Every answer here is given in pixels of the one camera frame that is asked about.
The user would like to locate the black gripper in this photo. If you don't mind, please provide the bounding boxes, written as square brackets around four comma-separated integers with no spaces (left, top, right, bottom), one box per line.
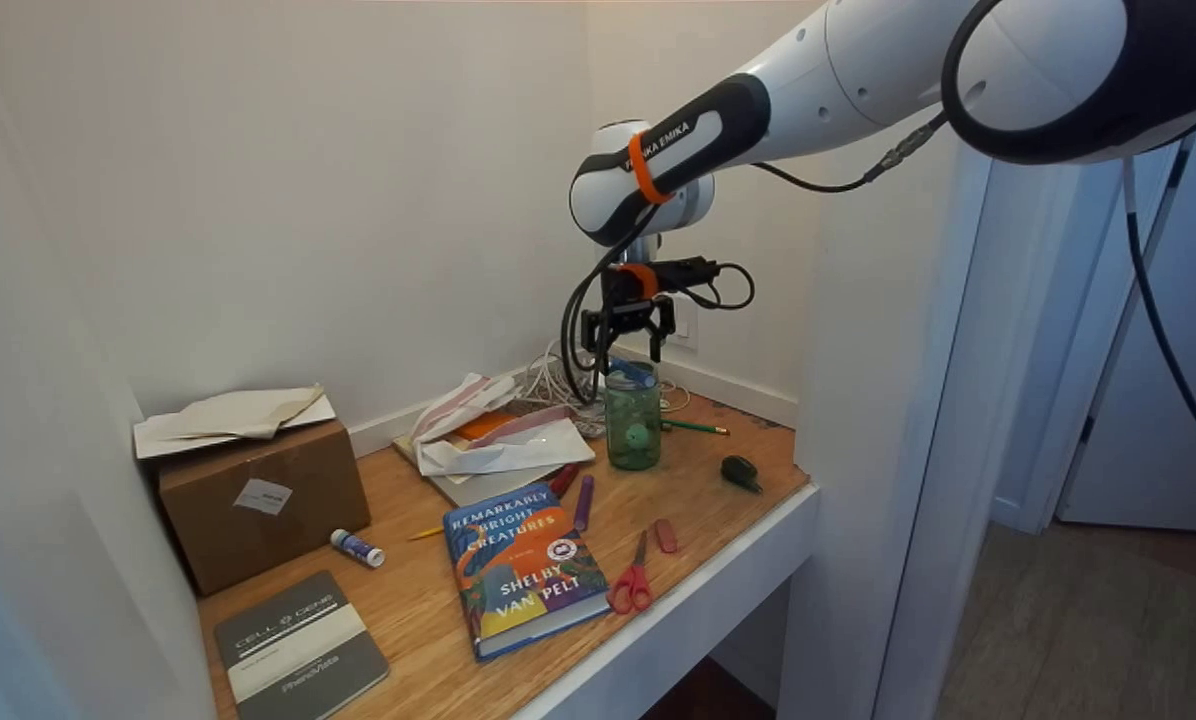
[581,292,685,384]

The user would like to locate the blue marker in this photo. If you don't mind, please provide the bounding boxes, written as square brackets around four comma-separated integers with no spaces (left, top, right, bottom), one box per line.
[603,353,664,393]

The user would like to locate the purple marker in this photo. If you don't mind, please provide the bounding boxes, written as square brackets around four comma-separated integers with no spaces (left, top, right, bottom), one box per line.
[567,467,602,541]

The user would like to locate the green glass jar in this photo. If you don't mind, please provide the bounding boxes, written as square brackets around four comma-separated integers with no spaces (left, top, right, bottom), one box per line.
[602,357,667,475]

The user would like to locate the green pencil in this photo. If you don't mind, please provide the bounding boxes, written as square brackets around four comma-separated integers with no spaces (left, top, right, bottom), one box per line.
[659,417,738,439]

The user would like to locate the white and orange envelope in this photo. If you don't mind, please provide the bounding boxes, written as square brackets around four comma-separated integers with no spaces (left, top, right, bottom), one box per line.
[412,405,602,486]

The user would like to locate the small black key fob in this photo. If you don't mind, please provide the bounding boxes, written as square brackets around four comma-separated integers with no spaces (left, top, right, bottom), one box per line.
[718,452,769,499]

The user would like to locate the white crumpled paper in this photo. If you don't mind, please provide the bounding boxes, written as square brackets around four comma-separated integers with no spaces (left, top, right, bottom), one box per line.
[405,368,530,452]

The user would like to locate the colourful hardcover book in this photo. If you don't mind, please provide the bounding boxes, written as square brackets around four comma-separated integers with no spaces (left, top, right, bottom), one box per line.
[440,479,617,668]

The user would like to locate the brown cardboard box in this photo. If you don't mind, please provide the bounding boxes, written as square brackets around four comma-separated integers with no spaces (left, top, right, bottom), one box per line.
[151,418,378,599]

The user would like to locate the beige folded paper bag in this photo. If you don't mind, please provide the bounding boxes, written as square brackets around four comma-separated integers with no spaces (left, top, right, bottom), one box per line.
[133,384,342,467]

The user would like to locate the white door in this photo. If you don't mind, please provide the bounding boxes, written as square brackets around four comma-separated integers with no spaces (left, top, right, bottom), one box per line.
[1055,114,1196,541]

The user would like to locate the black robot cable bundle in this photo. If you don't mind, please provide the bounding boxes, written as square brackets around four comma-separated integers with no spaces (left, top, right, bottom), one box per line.
[555,0,1196,499]

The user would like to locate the white wall outlet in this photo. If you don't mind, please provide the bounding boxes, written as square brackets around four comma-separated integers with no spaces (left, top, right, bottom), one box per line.
[664,301,706,359]

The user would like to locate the orange cable strap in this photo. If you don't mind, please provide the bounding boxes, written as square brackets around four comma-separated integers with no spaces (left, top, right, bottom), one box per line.
[620,259,664,304]
[625,128,676,211]

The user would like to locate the white cable bundle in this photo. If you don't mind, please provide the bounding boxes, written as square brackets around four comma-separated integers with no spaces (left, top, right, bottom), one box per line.
[512,338,611,439]

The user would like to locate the red handled scissors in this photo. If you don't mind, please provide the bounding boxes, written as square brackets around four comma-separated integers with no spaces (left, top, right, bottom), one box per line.
[603,526,659,618]

